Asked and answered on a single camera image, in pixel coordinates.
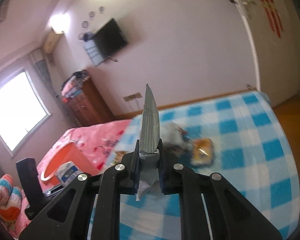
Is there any small blue-white pouch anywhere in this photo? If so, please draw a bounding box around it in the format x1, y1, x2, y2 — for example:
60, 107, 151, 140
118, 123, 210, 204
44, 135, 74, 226
56, 161, 82, 187

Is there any silver foil wrapper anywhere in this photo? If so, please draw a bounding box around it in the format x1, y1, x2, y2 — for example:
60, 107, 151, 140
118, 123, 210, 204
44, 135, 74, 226
136, 85, 160, 201

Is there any colourful rolled blanket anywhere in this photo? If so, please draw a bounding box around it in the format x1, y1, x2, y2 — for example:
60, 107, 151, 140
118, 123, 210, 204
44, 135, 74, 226
0, 174, 22, 223

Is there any orange plastic bucket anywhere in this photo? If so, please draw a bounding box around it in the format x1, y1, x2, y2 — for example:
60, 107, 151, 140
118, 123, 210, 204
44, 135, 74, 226
37, 141, 98, 185

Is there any pink bed sheet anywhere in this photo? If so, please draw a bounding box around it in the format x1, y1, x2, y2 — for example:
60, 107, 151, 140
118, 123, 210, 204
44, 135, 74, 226
12, 119, 133, 238

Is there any orange bread snack packet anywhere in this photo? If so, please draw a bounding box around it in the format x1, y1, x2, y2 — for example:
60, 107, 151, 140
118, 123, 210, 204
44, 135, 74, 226
191, 138, 214, 166

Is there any blue white checkered tablecloth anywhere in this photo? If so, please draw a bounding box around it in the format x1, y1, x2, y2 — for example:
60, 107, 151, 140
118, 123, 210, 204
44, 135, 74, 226
87, 90, 300, 240

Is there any window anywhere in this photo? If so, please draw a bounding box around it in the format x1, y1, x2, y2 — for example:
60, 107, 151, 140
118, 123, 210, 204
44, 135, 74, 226
0, 71, 50, 155

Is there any wooden cabinet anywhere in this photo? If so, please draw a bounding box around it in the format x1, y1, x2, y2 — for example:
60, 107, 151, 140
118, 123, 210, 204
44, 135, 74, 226
66, 78, 116, 126

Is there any large white plastic package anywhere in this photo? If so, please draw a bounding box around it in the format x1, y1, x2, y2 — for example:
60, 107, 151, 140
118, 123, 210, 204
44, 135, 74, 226
160, 122, 192, 155

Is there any folded clothes pile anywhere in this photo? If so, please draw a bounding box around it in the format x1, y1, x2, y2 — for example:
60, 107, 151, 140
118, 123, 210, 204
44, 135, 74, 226
61, 69, 90, 98

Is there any grey checkered curtain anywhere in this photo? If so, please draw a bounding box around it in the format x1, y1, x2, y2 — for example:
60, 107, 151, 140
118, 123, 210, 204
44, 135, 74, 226
30, 50, 72, 123

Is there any white door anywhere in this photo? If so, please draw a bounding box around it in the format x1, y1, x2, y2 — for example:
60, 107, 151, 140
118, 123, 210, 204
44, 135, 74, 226
234, 0, 300, 107

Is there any red door decoration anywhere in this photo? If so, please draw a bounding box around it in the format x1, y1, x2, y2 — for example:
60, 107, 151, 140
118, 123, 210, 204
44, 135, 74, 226
260, 0, 284, 38

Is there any wall power socket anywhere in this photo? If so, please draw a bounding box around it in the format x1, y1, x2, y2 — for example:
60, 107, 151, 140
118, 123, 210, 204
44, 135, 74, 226
123, 92, 142, 102

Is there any wall air conditioner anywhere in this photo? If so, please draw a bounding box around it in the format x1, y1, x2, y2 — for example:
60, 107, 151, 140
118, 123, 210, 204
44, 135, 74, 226
43, 28, 64, 55

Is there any black wall television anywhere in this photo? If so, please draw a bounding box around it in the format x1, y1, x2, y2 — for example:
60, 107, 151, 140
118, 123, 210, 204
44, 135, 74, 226
92, 18, 128, 58

